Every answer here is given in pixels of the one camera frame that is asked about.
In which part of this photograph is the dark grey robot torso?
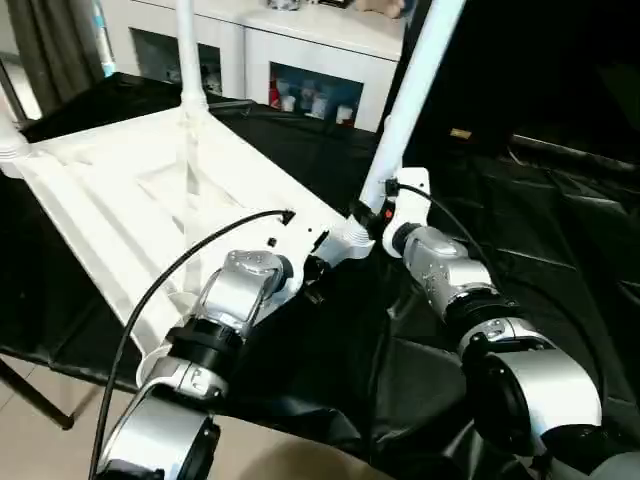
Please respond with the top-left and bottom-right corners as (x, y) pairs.
(549, 424), (640, 480)

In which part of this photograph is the pink soft toy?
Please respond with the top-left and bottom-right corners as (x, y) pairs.
(357, 0), (404, 19)

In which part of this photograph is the white blue patterned roll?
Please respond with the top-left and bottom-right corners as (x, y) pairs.
(94, 0), (117, 77)

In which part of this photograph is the black metal table frame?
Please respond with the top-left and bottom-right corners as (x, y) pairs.
(0, 349), (99, 431)

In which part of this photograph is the beige curtain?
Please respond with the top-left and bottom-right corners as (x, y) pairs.
(9, 0), (101, 120)

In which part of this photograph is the white plastic table top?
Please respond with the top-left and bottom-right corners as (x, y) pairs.
(0, 107), (379, 394)

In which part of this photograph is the black work mat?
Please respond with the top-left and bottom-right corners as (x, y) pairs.
(0, 72), (640, 476)

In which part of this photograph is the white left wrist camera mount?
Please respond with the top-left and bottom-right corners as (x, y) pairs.
(259, 209), (332, 301)

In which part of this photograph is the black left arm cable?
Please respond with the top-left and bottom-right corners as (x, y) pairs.
(87, 208), (297, 480)

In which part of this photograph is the dark long rod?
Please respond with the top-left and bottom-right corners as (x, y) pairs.
(514, 133), (640, 172)

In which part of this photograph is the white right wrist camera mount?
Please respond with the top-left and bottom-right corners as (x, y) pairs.
(382, 168), (431, 259)

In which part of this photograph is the white glass door cabinet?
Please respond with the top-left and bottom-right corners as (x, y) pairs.
(102, 0), (409, 134)

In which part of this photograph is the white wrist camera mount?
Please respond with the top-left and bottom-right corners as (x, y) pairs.
(382, 168), (431, 259)
(259, 209), (332, 301)

